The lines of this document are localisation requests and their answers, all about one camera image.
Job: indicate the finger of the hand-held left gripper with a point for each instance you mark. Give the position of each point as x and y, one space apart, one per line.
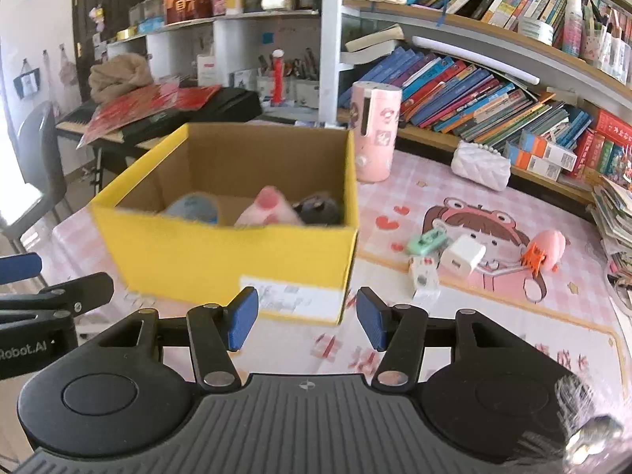
59 301
19 269

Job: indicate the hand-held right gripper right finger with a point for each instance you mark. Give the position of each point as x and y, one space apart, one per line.
373 318

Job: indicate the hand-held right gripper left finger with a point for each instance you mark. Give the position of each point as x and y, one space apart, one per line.
243 318

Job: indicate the yellow cardboard box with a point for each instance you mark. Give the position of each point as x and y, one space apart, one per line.
197 256

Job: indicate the mint green small toy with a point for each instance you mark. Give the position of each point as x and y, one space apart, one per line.
427 244

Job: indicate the white charger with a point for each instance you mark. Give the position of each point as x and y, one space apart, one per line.
463 255

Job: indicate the pink plush pig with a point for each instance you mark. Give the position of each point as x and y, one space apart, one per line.
269 210

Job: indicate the blue packet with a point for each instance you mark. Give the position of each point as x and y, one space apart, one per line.
192 210

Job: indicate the grey toy train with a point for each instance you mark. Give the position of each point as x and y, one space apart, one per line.
318 211

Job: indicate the orange claw clip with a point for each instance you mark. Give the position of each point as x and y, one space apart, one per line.
534 259

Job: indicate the pink peach toy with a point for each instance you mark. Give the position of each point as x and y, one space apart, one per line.
550 247

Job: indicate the pink checked tablecloth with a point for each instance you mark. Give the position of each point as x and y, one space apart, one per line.
493 316

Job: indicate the grey chair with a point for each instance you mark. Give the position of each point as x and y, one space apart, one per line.
42 148

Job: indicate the pink cartoon cylinder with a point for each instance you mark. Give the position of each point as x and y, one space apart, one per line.
375 133

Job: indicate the small hanging tote bag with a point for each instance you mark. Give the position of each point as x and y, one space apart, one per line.
27 84

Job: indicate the white quilted clutch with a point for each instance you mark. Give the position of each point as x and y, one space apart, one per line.
481 168

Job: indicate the red paper packets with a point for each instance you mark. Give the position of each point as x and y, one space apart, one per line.
143 106

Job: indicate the black electronic keyboard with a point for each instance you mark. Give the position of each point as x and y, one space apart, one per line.
232 106

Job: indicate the beige cloth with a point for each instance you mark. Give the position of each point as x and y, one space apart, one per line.
121 79

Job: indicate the orange white carton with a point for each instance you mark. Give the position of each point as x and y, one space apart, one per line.
533 163
548 150

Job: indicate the white pen holder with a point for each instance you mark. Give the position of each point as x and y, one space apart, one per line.
265 86
307 89

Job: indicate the row of leaning colourful books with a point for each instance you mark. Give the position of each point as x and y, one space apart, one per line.
469 98

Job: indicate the red white glue bottle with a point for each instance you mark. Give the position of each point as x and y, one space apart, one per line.
278 79

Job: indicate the shiny clear plastic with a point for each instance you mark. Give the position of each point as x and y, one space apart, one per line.
590 429

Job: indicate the white box red label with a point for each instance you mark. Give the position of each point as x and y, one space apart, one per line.
206 70

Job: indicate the gold tin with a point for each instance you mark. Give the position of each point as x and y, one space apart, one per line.
127 35

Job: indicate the small doll charm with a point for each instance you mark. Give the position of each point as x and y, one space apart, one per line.
97 20

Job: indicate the white bookshelf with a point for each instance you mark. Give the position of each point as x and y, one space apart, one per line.
330 59

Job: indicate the stack of papers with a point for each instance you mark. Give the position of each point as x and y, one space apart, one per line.
614 212

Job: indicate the stacked beige books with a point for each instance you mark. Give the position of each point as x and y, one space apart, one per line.
373 44

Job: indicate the blue box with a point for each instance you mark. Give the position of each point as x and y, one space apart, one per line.
150 24

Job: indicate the row of small red books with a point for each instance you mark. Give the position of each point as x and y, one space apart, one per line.
600 155

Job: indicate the red thick dictionary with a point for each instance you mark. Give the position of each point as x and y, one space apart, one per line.
614 128

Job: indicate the white tape roll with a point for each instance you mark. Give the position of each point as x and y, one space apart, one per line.
535 30

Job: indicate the pastel bottle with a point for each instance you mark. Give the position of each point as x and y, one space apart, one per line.
572 27

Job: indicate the pink stationery holder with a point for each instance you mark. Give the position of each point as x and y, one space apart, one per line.
605 47

